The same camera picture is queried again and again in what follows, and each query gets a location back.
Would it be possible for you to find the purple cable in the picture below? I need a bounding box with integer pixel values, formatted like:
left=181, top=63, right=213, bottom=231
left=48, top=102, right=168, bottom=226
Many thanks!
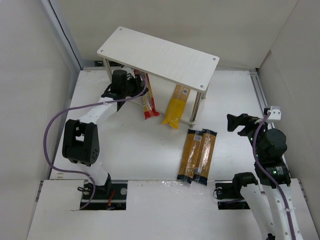
left=43, top=74, right=148, bottom=210
left=251, top=112, right=296, bottom=240

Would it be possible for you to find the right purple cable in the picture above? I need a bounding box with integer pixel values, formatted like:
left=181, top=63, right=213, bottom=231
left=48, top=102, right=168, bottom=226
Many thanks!
left=251, top=112, right=296, bottom=240

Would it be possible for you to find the yellow spaghetti bag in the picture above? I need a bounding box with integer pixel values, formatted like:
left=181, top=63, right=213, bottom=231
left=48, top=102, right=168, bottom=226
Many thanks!
left=162, top=84, right=191, bottom=130

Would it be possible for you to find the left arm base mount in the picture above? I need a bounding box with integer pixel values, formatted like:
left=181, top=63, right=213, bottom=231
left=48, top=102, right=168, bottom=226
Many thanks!
left=77, top=181, right=128, bottom=211

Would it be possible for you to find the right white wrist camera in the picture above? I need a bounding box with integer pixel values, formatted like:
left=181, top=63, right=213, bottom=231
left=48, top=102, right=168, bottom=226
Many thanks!
left=263, top=105, right=282, bottom=124

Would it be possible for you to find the aluminium rail right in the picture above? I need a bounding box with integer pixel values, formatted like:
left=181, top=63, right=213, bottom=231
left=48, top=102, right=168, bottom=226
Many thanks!
left=249, top=69, right=265, bottom=102

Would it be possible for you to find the red spaghetti bag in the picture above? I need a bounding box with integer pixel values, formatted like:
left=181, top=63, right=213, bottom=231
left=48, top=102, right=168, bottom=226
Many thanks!
left=134, top=70, right=160, bottom=120

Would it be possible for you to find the right black-ended spaghetti bag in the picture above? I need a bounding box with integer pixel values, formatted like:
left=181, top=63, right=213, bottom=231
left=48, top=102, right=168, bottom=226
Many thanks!
left=193, top=128, right=217, bottom=186

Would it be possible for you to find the black-ended spaghetti bag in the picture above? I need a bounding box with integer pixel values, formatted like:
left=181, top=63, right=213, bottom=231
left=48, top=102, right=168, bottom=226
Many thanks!
left=193, top=128, right=217, bottom=186
left=177, top=129, right=203, bottom=184

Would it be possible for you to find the white two-tier shelf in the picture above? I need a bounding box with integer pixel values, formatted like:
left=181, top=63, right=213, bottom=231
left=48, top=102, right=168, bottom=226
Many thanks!
left=97, top=26, right=220, bottom=126

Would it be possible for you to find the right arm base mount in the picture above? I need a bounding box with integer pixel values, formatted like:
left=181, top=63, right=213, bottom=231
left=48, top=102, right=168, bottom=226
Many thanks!
left=212, top=181, right=250, bottom=210

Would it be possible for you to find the left black-ended spaghetti bag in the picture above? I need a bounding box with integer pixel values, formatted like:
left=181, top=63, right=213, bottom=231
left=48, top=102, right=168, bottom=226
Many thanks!
left=177, top=129, right=203, bottom=184

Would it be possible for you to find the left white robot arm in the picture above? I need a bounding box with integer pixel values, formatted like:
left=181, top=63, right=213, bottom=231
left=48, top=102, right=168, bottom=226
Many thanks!
left=62, top=67, right=148, bottom=199

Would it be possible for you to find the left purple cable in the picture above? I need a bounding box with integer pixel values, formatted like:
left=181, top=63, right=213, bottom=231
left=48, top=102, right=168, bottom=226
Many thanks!
left=43, top=74, right=148, bottom=210

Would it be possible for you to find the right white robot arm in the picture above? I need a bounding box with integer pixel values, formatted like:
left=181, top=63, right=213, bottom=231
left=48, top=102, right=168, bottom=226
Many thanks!
left=227, top=109, right=303, bottom=240

